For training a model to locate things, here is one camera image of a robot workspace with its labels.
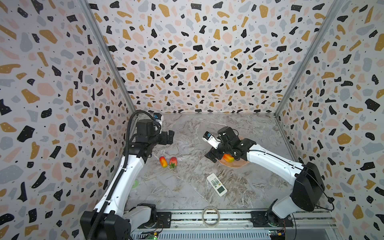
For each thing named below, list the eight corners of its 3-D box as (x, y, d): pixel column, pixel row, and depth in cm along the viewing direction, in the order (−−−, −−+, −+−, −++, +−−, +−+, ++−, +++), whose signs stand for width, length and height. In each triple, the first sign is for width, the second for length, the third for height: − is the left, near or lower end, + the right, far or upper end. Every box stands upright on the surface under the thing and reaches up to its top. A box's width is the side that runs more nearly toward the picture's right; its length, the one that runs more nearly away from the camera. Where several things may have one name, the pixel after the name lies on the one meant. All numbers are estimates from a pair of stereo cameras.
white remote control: (220, 197, 83) (220, 196, 82) (206, 178, 90) (206, 176, 89) (227, 191, 85) (227, 190, 84) (213, 173, 92) (213, 172, 90)
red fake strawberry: (169, 169, 93) (168, 166, 90) (170, 160, 98) (169, 156, 94) (176, 169, 94) (175, 166, 90) (177, 160, 98) (176, 156, 94)
